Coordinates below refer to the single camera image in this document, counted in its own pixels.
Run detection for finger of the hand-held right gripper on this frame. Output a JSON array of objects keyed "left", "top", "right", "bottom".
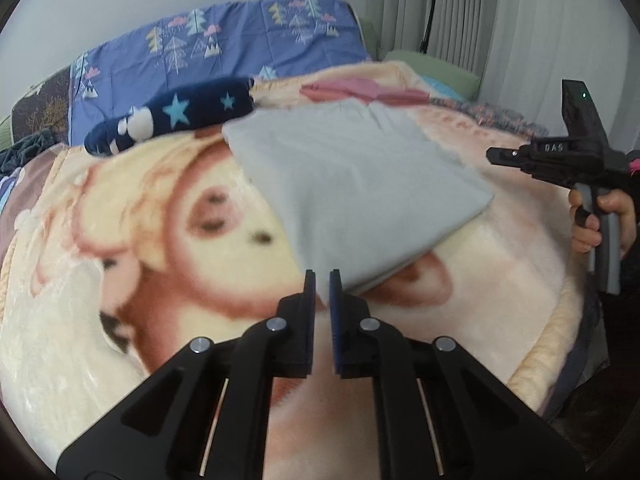
[{"left": 486, "top": 146, "right": 527, "bottom": 170}]

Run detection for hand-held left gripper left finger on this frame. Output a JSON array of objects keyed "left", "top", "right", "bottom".
[{"left": 56, "top": 269, "right": 317, "bottom": 480}]

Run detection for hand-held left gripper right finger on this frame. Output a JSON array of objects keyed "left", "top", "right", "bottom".
[{"left": 327, "top": 269, "right": 586, "bottom": 480}]

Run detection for grey t-shirt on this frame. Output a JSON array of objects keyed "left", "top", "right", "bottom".
[{"left": 221, "top": 99, "right": 496, "bottom": 297}]

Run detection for folded pink clothes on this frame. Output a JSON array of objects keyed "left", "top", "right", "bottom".
[{"left": 300, "top": 79, "right": 431, "bottom": 106}]

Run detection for person's right hand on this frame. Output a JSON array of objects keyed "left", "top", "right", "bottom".
[{"left": 569, "top": 187, "right": 637, "bottom": 261}]

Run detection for floral patterned cloth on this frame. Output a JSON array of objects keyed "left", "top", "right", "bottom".
[{"left": 435, "top": 100, "right": 541, "bottom": 141}]

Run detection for turquoise bed sheet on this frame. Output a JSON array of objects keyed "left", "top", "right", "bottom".
[{"left": 417, "top": 74, "right": 468, "bottom": 103}]

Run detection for white curtain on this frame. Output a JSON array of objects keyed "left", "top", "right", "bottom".
[{"left": 365, "top": 0, "right": 640, "bottom": 156}]

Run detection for black floor lamp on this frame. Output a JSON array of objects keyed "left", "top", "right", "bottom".
[{"left": 420, "top": 0, "right": 453, "bottom": 53}]

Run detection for peach printed blanket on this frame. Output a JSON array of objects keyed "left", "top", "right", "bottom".
[{"left": 0, "top": 60, "right": 586, "bottom": 480}]

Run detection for navy star-print plush cloth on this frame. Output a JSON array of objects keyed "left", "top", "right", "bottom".
[{"left": 84, "top": 77, "right": 256, "bottom": 158}]

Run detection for blue tree-print quilt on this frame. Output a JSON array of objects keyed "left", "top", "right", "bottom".
[{"left": 70, "top": 0, "right": 376, "bottom": 146}]

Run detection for dark teal blanket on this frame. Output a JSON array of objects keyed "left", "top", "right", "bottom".
[{"left": 0, "top": 130, "right": 56, "bottom": 176}]

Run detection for dark tree-print pillow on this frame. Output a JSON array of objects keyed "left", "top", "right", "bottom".
[{"left": 10, "top": 67, "right": 76, "bottom": 146}]

